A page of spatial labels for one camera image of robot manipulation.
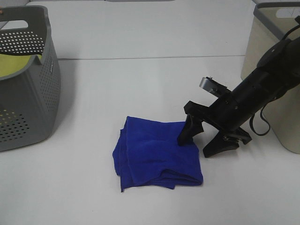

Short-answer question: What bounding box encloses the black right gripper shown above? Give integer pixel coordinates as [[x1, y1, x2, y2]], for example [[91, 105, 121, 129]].
[[177, 93, 251, 158]]

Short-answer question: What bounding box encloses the blue towel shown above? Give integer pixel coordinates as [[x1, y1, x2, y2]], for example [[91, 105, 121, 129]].
[[112, 116, 203, 191]]

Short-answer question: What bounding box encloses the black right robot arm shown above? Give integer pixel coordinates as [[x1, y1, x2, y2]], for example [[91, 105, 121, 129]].
[[177, 38, 300, 158]]

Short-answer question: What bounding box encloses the beige plastic storage bin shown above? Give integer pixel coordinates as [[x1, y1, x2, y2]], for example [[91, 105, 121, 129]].
[[241, 2, 300, 153]]

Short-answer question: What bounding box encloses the grey perforated laundry basket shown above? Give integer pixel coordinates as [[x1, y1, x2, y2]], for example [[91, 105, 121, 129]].
[[0, 6, 61, 151]]

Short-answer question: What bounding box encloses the yellow-green cloth in basket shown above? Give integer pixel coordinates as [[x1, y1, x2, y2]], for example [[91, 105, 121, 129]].
[[0, 54, 42, 81]]

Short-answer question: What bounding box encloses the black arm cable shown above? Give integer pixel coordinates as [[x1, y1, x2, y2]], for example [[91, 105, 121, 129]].
[[249, 103, 270, 136]]

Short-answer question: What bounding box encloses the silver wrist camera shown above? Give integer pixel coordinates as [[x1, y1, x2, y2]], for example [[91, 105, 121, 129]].
[[199, 77, 231, 98]]

